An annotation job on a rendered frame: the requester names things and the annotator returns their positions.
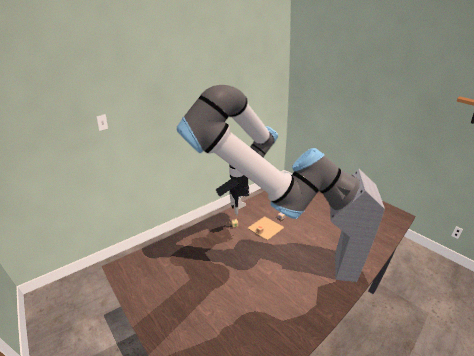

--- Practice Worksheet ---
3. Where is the peach mat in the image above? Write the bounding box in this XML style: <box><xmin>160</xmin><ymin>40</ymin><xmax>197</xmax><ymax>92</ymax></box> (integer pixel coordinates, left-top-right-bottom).
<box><xmin>248</xmin><ymin>217</ymin><xmax>284</xmax><ymax>240</ymax></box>

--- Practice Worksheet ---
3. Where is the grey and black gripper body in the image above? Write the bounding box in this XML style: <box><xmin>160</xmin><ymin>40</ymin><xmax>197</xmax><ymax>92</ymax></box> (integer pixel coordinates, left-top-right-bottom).
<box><xmin>230</xmin><ymin>175</ymin><xmax>249</xmax><ymax>198</ymax></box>

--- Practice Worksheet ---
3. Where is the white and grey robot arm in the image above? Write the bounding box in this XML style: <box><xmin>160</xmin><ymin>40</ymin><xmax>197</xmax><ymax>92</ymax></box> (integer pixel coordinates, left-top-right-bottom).
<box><xmin>177</xmin><ymin>85</ymin><xmax>360</xmax><ymax>219</ymax></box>

